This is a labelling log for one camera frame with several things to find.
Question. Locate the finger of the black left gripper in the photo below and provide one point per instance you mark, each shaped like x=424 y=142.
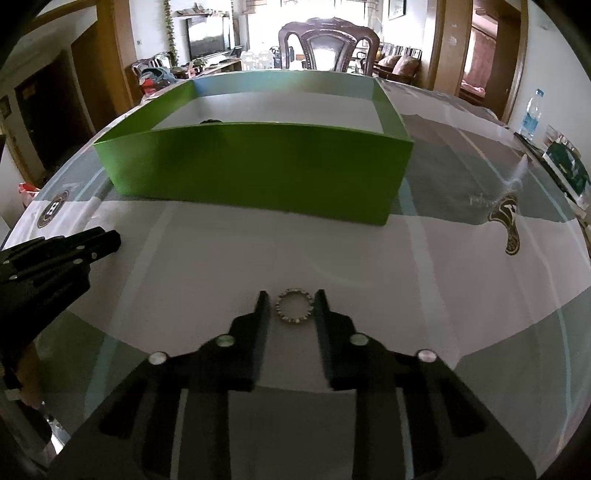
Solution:
x=40 y=250
x=63 y=269

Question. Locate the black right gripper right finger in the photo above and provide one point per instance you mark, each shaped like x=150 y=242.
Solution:
x=414 y=417

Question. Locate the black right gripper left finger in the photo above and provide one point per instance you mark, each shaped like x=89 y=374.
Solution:
x=169 y=418

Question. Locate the operator hand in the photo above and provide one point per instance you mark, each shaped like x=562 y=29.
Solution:
x=28 y=374

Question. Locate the clutter pile of bags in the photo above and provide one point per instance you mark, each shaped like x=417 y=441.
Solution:
x=156 y=73

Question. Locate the patterned grey white tablecloth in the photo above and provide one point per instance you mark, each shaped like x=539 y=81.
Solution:
x=482 y=260

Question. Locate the hanging green vine garland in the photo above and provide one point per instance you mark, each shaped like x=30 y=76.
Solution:
x=169 y=29

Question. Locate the wooden tv cabinet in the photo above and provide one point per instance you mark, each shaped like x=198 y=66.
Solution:
x=226 y=65

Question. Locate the flat screen television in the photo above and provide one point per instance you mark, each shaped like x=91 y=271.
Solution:
x=207 y=35

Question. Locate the green cardboard box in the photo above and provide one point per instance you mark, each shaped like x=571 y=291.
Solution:
x=324 y=144

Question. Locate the dark green box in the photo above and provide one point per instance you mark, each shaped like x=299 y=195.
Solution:
x=566 y=160

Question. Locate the dark wooden chair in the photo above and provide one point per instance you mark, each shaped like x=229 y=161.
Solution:
x=328 y=44

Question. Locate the plastic water bottle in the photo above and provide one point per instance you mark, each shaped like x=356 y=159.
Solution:
x=532 y=116

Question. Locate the sofa with cushions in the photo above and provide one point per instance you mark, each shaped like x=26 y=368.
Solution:
x=398 y=63

